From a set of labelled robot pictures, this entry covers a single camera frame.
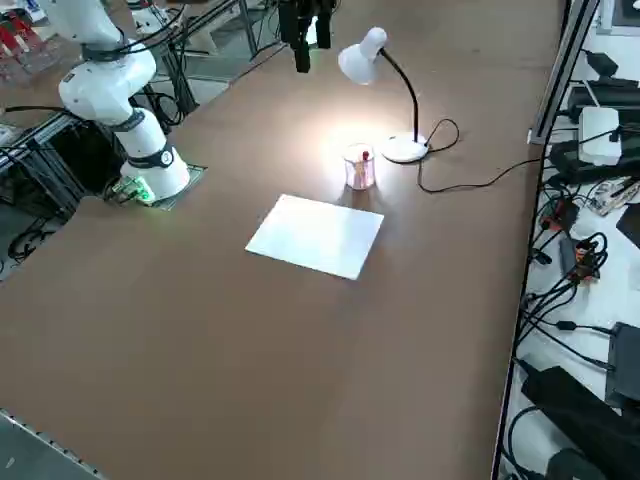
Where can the bare circuit board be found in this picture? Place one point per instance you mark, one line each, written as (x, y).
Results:
(615, 197)

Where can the clear shelf with red packets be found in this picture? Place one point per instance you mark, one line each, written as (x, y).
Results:
(17, 42)

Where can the black box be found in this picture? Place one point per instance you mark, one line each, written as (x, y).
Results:
(625, 365)

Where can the white gooseneck desk lamp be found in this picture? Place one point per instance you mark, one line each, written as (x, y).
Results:
(361, 60)

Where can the black aluminium frame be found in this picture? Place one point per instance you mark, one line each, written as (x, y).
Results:
(55, 160)

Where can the black flat device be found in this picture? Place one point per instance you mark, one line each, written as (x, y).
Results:
(575, 162)

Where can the aluminium frame post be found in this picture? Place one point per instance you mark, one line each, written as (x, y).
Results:
(560, 75)

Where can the green-lit connector board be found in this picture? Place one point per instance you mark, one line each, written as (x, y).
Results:
(131, 190)

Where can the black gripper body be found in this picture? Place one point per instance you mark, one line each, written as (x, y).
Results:
(305, 7)

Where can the grey metal rail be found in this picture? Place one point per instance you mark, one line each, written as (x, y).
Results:
(35, 440)

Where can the white paper sheet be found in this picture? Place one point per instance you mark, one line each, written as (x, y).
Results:
(315, 235)

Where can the white box device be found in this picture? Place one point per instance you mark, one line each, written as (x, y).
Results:
(600, 135)

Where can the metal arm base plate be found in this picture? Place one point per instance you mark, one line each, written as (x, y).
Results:
(192, 175)

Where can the clear plastic pen cup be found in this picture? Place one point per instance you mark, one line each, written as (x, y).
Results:
(360, 172)

